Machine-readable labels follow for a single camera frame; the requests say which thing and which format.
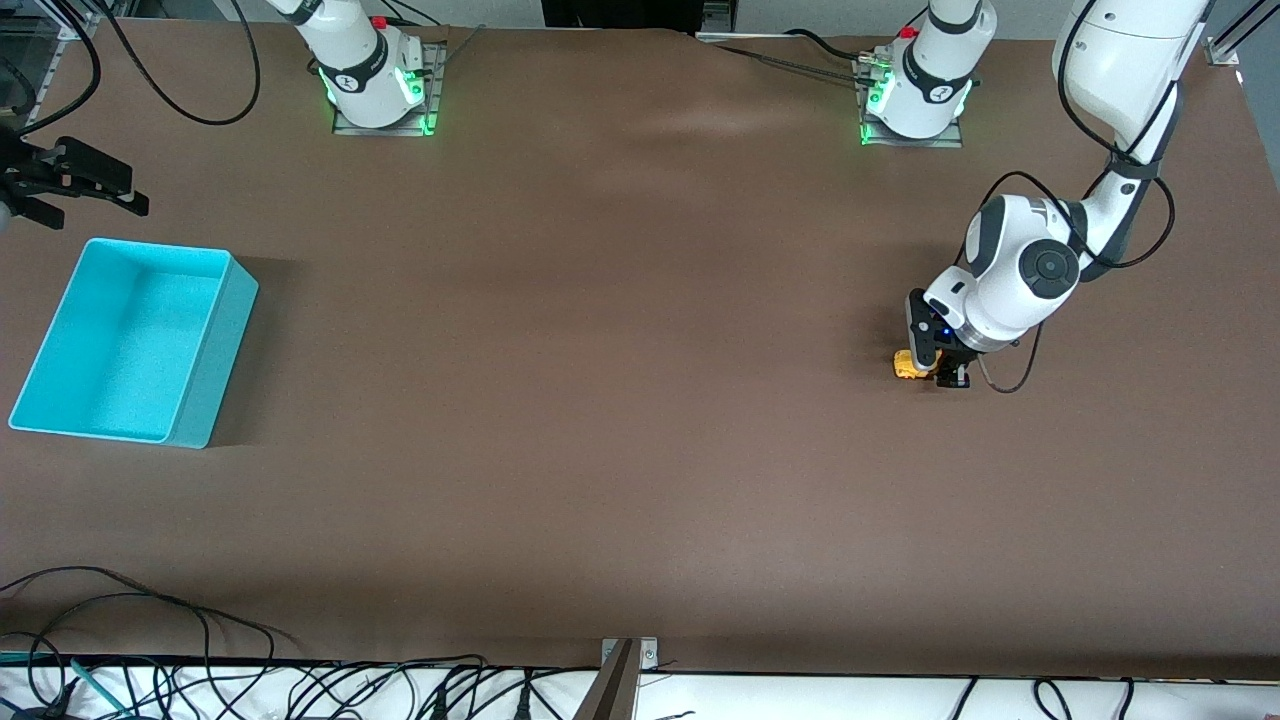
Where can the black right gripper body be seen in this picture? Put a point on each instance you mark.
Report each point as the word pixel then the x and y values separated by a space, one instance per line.
pixel 28 181

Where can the yellow beetle toy car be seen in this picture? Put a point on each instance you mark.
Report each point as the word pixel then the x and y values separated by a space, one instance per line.
pixel 905 366

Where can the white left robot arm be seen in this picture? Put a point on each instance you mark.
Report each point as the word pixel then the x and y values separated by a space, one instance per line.
pixel 940 70

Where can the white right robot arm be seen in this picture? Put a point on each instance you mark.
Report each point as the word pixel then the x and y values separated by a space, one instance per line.
pixel 360 70

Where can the turquoise plastic bin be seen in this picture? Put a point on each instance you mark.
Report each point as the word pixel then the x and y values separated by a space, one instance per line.
pixel 130 340

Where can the brown table mat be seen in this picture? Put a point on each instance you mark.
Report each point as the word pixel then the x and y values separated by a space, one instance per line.
pixel 640 400

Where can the grey metal bar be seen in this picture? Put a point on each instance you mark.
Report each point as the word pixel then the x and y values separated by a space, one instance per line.
pixel 612 690

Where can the black box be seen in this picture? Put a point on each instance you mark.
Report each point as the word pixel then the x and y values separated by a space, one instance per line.
pixel 575 12

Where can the black power plug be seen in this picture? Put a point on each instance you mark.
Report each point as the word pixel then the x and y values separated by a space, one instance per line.
pixel 438 703
pixel 524 705

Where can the aluminium frame profile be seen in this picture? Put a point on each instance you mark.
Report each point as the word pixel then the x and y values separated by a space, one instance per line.
pixel 1220 50
pixel 75 25

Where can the small metal bracket plate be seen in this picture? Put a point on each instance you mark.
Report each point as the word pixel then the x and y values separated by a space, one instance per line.
pixel 648 652

